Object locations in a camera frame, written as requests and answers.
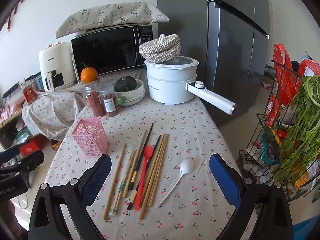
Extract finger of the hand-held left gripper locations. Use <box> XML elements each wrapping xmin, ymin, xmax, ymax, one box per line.
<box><xmin>0</xmin><ymin>146</ymin><xmax>21</xmax><ymax>167</ymax></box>
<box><xmin>0</xmin><ymin>150</ymin><xmax>45</xmax><ymax>175</ymax></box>

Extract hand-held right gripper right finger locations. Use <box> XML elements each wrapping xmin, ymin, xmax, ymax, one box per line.
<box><xmin>209</xmin><ymin>153</ymin><xmax>293</xmax><ymax>240</ymax></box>

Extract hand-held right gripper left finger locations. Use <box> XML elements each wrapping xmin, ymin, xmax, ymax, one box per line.
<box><xmin>28</xmin><ymin>154</ymin><xmax>112</xmax><ymax>240</ymax></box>

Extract wooden chopstick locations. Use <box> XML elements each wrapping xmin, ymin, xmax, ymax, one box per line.
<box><xmin>122</xmin><ymin>150</ymin><xmax>138</xmax><ymax>198</ymax></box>
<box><xmin>122</xmin><ymin>129</ymin><xmax>148</xmax><ymax>198</ymax></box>
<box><xmin>145</xmin><ymin>134</ymin><xmax>166</xmax><ymax>208</ymax></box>
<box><xmin>152</xmin><ymin>134</ymin><xmax>169</xmax><ymax>206</ymax></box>
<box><xmin>139</xmin><ymin>135</ymin><xmax>164</xmax><ymax>220</ymax></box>
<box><xmin>149</xmin><ymin>134</ymin><xmax>168</xmax><ymax>207</ymax></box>
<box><xmin>103</xmin><ymin>143</ymin><xmax>127</xmax><ymax>220</ymax></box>

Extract disposable chopsticks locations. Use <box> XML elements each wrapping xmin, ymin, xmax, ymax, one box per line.
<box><xmin>110</xmin><ymin>151</ymin><xmax>135</xmax><ymax>216</ymax></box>

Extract pink perforated utensil holder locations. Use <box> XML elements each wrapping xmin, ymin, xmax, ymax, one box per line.
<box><xmin>72</xmin><ymin>117</ymin><xmax>109</xmax><ymax>158</ymax></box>

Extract white plastic spoon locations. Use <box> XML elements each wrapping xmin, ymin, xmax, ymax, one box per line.
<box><xmin>154</xmin><ymin>159</ymin><xmax>195</xmax><ymax>208</ymax></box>

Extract red plastic spoon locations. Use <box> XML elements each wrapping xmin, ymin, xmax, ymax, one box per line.
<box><xmin>134</xmin><ymin>145</ymin><xmax>154</xmax><ymax>211</ymax></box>

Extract red box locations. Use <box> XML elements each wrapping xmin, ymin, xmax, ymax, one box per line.
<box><xmin>19</xmin><ymin>141</ymin><xmax>44</xmax><ymax>155</ymax></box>

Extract teal snack packet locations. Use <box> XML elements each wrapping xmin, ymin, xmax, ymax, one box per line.
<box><xmin>259</xmin><ymin>132</ymin><xmax>280</xmax><ymax>165</ymax></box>

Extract small flower print cloth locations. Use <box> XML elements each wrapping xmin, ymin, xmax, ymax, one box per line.
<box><xmin>21</xmin><ymin>81</ymin><xmax>88</xmax><ymax>140</ymax></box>

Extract cherry print tablecloth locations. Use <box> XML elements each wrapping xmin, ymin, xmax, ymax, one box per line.
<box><xmin>44</xmin><ymin>70</ymin><xmax>258</xmax><ymax>240</ymax></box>

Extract small red-label jar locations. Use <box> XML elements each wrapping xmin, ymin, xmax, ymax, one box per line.
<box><xmin>20</xmin><ymin>80</ymin><xmax>38</xmax><ymax>105</ymax></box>

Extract yellow packet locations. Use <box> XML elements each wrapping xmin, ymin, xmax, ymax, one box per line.
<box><xmin>290</xmin><ymin>165</ymin><xmax>310</xmax><ymax>189</ymax></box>

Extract tall jar of red berries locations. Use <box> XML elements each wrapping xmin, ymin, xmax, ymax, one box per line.
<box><xmin>84</xmin><ymin>79</ymin><xmax>105</xmax><ymax>117</ymax></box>

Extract small labelled spice jar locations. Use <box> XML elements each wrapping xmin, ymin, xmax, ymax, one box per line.
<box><xmin>99</xmin><ymin>85</ymin><xmax>118</xmax><ymax>117</ymax></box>

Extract clear glass container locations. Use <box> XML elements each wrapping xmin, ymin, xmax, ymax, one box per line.
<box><xmin>31</xmin><ymin>74</ymin><xmax>45</xmax><ymax>93</ymax></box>

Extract white bowl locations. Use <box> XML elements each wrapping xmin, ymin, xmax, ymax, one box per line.
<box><xmin>115</xmin><ymin>79</ymin><xmax>146</xmax><ymax>106</ymax></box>

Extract green squash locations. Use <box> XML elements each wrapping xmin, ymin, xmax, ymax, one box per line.
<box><xmin>114</xmin><ymin>76</ymin><xmax>137</xmax><ymax>92</ymax></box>

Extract green leafy herbs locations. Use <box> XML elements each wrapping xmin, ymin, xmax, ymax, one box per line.
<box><xmin>271</xmin><ymin>75</ymin><xmax>320</xmax><ymax>185</ymax></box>

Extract orange fruit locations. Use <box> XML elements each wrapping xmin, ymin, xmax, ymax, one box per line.
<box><xmin>80</xmin><ymin>65</ymin><xmax>98</xmax><ymax>83</ymax></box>

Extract cream air fryer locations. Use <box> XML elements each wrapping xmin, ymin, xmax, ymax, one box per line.
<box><xmin>39</xmin><ymin>41</ymin><xmax>75</xmax><ymax>92</ymax></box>

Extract cardboard box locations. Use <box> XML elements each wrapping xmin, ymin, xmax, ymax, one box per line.
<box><xmin>261</xmin><ymin>65</ymin><xmax>275</xmax><ymax>90</ymax></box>

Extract white electric cooking pot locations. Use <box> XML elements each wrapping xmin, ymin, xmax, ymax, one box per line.
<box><xmin>144</xmin><ymin>56</ymin><xmax>237</xmax><ymax>115</ymax></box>

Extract red plastic bag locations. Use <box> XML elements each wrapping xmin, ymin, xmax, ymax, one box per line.
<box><xmin>297</xmin><ymin>59</ymin><xmax>320</xmax><ymax>77</ymax></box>
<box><xmin>272</xmin><ymin>44</ymin><xmax>298</xmax><ymax>105</ymax></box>

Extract grey refrigerator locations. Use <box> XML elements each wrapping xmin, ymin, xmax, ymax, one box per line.
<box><xmin>157</xmin><ymin>0</ymin><xmax>271</xmax><ymax>128</ymax></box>

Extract black microwave oven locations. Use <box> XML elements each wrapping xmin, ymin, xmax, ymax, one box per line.
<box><xmin>71</xmin><ymin>23</ymin><xmax>160</xmax><ymax>77</ymax></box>

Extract floral microwave cover cloth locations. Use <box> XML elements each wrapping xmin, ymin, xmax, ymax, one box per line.
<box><xmin>55</xmin><ymin>2</ymin><xmax>170</xmax><ymax>40</ymax></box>

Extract black wire rack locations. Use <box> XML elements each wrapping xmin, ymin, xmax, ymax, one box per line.
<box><xmin>236</xmin><ymin>60</ymin><xmax>320</xmax><ymax>205</ymax></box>

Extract red wall decoration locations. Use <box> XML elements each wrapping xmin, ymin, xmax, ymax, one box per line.
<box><xmin>6</xmin><ymin>0</ymin><xmax>25</xmax><ymax>33</ymax></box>

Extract woven rope basket lid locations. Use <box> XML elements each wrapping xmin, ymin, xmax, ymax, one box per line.
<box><xmin>139</xmin><ymin>34</ymin><xmax>181</xmax><ymax>63</ymax></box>

